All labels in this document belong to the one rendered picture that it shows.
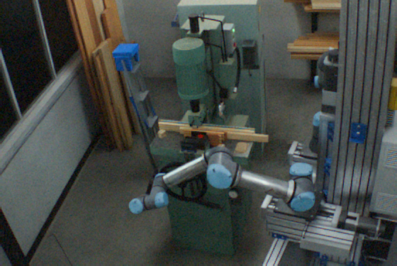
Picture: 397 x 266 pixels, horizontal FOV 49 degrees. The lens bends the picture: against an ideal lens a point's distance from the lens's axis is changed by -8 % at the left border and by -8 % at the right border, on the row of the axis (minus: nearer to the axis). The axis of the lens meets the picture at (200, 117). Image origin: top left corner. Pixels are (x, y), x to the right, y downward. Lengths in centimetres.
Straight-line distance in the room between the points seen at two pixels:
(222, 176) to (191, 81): 67
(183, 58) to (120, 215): 164
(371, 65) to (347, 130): 38
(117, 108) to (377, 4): 277
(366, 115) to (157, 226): 194
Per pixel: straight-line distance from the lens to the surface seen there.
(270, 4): 489
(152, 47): 532
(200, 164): 227
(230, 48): 279
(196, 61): 250
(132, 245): 346
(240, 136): 275
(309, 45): 458
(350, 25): 203
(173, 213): 313
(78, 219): 379
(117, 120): 424
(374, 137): 230
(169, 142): 281
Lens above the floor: 252
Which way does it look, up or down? 33 degrees down
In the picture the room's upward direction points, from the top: 6 degrees counter-clockwise
